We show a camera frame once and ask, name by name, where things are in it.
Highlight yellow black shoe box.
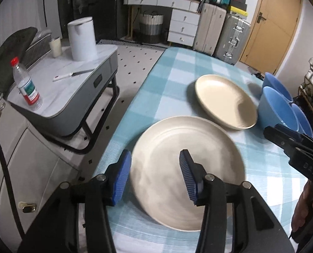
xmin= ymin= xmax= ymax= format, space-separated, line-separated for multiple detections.
xmin=228 ymin=6 xmax=248 ymax=16

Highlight beige cabinet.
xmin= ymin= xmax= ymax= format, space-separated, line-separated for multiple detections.
xmin=0 ymin=103 xmax=93 ymax=253

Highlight red capped water bottle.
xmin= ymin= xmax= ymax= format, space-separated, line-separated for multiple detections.
xmin=10 ymin=57 xmax=43 ymax=111

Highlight white electric kettle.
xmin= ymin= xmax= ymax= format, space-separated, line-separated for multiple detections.
xmin=67 ymin=16 xmax=97 ymax=62

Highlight beige suitcase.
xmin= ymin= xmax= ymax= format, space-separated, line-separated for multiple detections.
xmin=194 ymin=3 xmax=227 ymax=56

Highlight grey side table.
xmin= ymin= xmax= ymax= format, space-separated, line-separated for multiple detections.
xmin=7 ymin=45 xmax=120 ymax=155

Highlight wooden shoe rack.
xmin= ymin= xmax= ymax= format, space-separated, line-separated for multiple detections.
xmin=297 ymin=58 xmax=313 ymax=127

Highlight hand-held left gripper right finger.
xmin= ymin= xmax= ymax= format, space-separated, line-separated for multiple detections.
xmin=179 ymin=149 xmax=297 ymax=253

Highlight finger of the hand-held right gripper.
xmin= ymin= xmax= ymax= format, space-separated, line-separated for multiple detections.
xmin=264 ymin=124 xmax=313 ymax=161

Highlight dark green cloth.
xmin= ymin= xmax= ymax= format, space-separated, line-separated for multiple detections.
xmin=0 ymin=27 xmax=38 ymax=94

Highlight black cable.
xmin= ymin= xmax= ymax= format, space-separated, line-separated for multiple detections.
xmin=0 ymin=122 xmax=25 ymax=243

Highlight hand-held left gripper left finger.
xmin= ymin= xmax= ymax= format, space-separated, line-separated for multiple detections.
xmin=16 ymin=150 xmax=132 ymax=253

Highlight cream round plate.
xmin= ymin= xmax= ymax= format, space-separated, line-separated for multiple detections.
xmin=195 ymin=74 xmax=258 ymax=130
xmin=129 ymin=116 xmax=247 ymax=232

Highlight grey ribbed panel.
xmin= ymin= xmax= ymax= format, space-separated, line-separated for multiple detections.
xmin=24 ymin=30 xmax=53 ymax=66

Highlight blue bowl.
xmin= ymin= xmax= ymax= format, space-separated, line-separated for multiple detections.
xmin=258 ymin=86 xmax=301 ymax=133
xmin=263 ymin=72 xmax=294 ymax=103
xmin=290 ymin=103 xmax=313 ymax=137

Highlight black tall cabinet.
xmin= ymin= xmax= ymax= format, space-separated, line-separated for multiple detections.
xmin=57 ymin=0 xmax=79 ymax=39

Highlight silver suitcase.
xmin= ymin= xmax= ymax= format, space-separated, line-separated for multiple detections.
xmin=214 ymin=13 xmax=252 ymax=65

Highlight scattered dark shoes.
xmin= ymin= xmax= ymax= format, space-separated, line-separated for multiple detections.
xmin=247 ymin=67 xmax=265 ymax=79

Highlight white handled knife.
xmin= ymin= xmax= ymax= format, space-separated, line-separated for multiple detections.
xmin=53 ymin=69 xmax=95 ymax=82

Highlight white standing air conditioner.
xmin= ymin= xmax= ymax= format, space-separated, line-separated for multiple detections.
xmin=38 ymin=0 xmax=62 ymax=39

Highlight grey refrigerator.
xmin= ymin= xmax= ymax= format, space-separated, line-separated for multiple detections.
xmin=77 ymin=0 xmax=118 ymax=41

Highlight gold cabinet handle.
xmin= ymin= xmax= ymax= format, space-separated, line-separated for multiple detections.
xmin=18 ymin=202 xmax=37 ymax=213

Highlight small white cup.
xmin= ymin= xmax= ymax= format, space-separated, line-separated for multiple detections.
xmin=49 ymin=37 xmax=62 ymax=58

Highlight tan wooden door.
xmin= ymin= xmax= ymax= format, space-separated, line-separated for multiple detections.
xmin=239 ymin=0 xmax=303 ymax=75

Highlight teal checked tablecloth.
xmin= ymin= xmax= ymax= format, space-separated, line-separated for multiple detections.
xmin=93 ymin=47 xmax=308 ymax=253

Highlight white desk with drawers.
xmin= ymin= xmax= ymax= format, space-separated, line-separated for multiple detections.
xmin=123 ymin=0 xmax=202 ymax=46

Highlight grey white laundry basket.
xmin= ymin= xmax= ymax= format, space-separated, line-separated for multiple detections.
xmin=139 ymin=11 xmax=164 ymax=43

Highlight person's right hand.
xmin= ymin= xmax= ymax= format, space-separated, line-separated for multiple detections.
xmin=291 ymin=180 xmax=313 ymax=243

